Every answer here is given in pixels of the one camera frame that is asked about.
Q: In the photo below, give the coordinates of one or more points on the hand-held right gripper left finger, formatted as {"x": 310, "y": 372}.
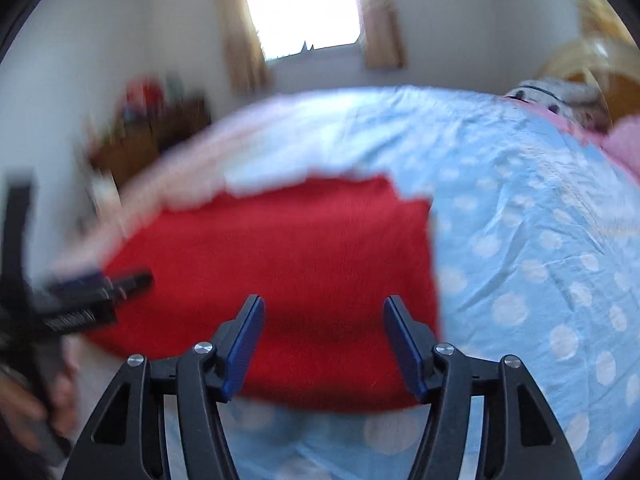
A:
{"x": 245, "y": 345}

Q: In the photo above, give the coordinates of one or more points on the brown wooden desk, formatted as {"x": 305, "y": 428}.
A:
{"x": 150, "y": 145}

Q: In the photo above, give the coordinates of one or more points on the white cartoon pillow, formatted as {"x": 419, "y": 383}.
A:
{"x": 555, "y": 95}

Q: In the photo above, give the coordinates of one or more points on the person's left hand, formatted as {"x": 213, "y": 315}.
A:
{"x": 20, "y": 410}

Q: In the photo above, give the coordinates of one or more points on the red cardboard box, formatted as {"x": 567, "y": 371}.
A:
{"x": 142, "y": 92}

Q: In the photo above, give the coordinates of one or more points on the red embroidered sweater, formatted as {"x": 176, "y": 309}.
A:
{"x": 280, "y": 270}

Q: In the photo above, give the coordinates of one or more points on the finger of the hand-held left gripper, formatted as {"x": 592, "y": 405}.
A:
{"x": 115, "y": 284}

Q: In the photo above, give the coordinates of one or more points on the wooden bed headboard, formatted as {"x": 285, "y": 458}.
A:
{"x": 590, "y": 60}

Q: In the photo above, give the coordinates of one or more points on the window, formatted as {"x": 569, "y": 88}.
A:
{"x": 300, "y": 5}

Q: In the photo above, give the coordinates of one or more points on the yellow curtain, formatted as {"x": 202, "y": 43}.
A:
{"x": 600, "y": 10}

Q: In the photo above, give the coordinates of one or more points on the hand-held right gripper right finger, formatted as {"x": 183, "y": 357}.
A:
{"x": 405, "y": 350}

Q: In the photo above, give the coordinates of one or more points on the pink pillow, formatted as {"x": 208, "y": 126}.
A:
{"x": 625, "y": 145}

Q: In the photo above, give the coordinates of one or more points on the polka-dot bed sheet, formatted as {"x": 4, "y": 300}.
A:
{"x": 510, "y": 240}

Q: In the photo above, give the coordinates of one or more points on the beige patterned curtain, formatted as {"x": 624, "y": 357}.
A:
{"x": 242, "y": 35}
{"x": 380, "y": 25}

